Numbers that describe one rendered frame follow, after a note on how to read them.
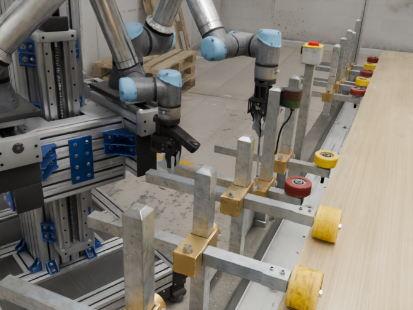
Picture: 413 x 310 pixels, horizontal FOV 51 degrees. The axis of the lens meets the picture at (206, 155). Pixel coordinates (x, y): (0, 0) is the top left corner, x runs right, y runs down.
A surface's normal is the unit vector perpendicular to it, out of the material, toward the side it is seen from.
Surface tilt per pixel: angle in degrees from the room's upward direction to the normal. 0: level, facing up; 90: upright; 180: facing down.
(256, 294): 0
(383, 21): 90
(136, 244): 90
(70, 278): 0
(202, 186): 90
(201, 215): 90
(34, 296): 0
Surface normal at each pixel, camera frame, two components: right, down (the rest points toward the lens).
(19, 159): 0.65, 0.34
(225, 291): 0.05, -0.91
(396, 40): -0.33, 0.37
